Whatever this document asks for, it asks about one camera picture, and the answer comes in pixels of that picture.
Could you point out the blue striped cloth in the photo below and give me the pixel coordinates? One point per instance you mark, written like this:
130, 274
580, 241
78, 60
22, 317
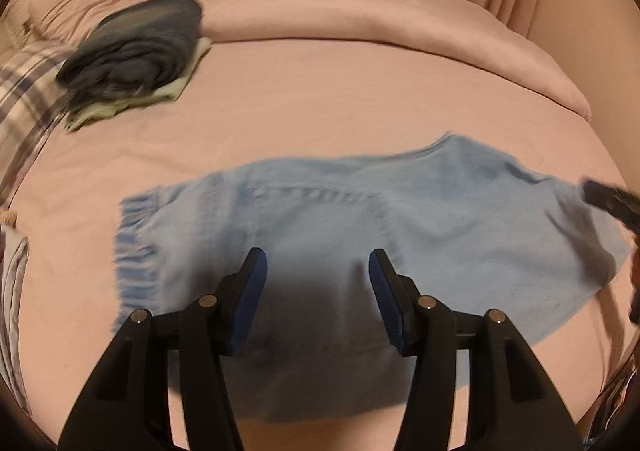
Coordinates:
12, 321

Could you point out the pink bed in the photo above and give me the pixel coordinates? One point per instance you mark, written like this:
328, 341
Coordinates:
325, 96

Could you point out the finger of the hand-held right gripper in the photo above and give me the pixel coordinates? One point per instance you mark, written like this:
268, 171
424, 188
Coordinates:
607, 198

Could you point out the light blue denim pants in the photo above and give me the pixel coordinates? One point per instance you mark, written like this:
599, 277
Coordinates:
310, 211

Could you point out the pale green folded cloth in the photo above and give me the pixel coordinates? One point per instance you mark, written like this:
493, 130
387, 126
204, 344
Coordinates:
170, 92

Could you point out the pink duvet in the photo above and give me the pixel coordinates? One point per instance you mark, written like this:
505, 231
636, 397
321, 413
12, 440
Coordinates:
350, 6

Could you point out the plaid pillow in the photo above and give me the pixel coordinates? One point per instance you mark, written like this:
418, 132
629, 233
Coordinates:
25, 96

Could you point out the dark blue folded jeans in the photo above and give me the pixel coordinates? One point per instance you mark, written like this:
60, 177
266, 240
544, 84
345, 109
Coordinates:
135, 46

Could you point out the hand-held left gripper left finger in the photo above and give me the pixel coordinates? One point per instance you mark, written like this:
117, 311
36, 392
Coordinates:
250, 291

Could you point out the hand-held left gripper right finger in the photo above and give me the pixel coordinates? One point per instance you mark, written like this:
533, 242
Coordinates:
385, 291

